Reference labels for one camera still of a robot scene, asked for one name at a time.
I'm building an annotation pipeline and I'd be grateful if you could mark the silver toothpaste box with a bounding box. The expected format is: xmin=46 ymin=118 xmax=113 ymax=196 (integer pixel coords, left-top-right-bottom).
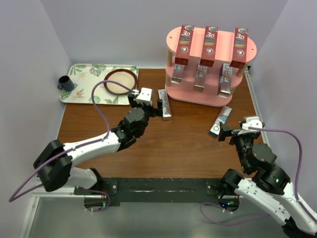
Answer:
xmin=210 ymin=106 xmax=232 ymax=138
xmin=194 ymin=64 xmax=208 ymax=92
xmin=171 ymin=64 xmax=185 ymax=84
xmin=158 ymin=89 xmax=172 ymax=120
xmin=217 ymin=63 xmax=233 ymax=98

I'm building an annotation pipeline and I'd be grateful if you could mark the red toothpaste box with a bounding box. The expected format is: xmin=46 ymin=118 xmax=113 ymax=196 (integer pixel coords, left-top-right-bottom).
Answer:
xmin=199 ymin=26 xmax=218 ymax=67
xmin=230 ymin=27 xmax=248 ymax=69
xmin=175 ymin=24 xmax=195 ymax=65

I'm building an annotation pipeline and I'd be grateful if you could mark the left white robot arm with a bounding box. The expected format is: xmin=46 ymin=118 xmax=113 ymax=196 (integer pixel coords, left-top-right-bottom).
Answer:
xmin=33 ymin=94 xmax=163 ymax=194

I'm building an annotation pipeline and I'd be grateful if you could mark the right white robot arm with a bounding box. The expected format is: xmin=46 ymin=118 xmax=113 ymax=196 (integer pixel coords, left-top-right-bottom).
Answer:
xmin=218 ymin=117 xmax=317 ymax=238

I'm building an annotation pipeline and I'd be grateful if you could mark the pink three-tier shelf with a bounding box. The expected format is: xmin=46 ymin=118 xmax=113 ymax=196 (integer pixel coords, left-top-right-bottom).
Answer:
xmin=165 ymin=26 xmax=257 ymax=107

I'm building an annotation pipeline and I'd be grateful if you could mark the brown rimmed beige plate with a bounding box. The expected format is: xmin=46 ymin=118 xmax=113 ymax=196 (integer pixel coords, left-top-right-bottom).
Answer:
xmin=104 ymin=69 xmax=137 ymax=95

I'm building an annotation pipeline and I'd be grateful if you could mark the floral serving tray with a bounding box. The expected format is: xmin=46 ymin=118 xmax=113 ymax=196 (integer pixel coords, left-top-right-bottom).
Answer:
xmin=59 ymin=63 xmax=139 ymax=105

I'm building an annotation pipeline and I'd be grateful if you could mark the dark blue mug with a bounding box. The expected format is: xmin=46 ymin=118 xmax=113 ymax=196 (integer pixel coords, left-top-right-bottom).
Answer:
xmin=57 ymin=75 xmax=74 ymax=91

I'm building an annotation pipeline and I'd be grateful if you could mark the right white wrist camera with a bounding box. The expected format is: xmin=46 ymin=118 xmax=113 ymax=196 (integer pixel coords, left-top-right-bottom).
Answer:
xmin=238 ymin=116 xmax=261 ymax=134

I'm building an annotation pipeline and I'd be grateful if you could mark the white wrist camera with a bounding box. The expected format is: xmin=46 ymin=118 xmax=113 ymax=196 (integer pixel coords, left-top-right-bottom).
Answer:
xmin=129 ymin=87 xmax=153 ymax=106
xmin=238 ymin=116 xmax=261 ymax=134

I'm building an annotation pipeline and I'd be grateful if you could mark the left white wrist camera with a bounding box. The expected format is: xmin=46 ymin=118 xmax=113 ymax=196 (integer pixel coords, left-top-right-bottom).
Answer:
xmin=129 ymin=87 xmax=153 ymax=106

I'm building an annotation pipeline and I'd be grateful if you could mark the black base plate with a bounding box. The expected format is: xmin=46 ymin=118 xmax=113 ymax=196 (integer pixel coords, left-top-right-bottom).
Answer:
xmin=74 ymin=177 xmax=251 ymax=208

